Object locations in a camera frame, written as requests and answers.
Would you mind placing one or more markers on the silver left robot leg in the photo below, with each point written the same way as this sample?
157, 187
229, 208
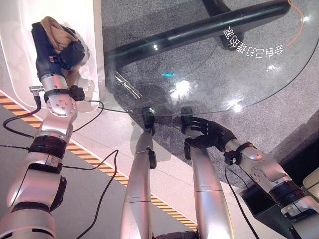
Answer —
138, 189

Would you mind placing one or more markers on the yellow black hazard tape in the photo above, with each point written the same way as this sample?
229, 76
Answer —
104, 169

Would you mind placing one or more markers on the white container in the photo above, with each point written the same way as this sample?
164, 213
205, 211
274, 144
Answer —
312, 183

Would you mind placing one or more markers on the tan cloth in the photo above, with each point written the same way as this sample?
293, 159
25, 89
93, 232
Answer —
56, 32

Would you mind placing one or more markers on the dark right robot foot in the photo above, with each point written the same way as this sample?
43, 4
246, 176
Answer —
185, 117

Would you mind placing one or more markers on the dark robot pelvis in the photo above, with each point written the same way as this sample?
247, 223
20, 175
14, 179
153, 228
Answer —
174, 235

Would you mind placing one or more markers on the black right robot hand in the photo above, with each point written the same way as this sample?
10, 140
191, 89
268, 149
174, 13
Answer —
211, 133

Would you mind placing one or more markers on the dark robot foot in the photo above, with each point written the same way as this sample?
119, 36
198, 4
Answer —
185, 117
148, 119

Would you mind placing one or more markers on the black table base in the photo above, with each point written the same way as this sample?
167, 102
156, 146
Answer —
199, 27

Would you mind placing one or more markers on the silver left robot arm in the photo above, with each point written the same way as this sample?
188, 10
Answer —
37, 179

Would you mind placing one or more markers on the dark left robot foot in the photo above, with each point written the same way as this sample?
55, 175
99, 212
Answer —
148, 119

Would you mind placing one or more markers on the silver robot leg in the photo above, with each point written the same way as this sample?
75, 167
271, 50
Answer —
138, 189
207, 184

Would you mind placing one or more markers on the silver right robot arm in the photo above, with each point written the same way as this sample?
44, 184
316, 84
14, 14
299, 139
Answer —
269, 171

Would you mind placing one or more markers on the black box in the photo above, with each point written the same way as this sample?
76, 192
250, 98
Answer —
259, 204

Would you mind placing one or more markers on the white cabinet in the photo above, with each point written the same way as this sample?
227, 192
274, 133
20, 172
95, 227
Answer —
49, 10

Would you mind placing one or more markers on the silver right robot leg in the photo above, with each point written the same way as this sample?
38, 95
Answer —
207, 184

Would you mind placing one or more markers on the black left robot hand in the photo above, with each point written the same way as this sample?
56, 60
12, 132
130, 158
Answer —
45, 57

